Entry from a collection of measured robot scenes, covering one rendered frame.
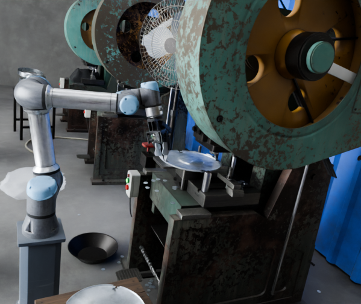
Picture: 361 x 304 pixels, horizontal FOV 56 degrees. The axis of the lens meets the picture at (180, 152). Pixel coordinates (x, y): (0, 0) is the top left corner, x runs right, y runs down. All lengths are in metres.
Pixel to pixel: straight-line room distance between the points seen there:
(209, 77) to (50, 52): 7.09
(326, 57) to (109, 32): 1.88
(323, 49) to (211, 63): 0.37
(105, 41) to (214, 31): 1.80
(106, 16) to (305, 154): 1.89
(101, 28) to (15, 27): 5.32
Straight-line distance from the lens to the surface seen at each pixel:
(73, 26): 4.45
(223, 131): 1.12
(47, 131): 1.59
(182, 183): 1.63
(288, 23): 1.29
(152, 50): 2.40
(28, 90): 1.43
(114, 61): 2.79
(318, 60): 1.21
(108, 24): 2.77
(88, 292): 1.41
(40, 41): 8.00
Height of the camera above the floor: 1.30
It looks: 17 degrees down
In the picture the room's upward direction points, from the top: 9 degrees clockwise
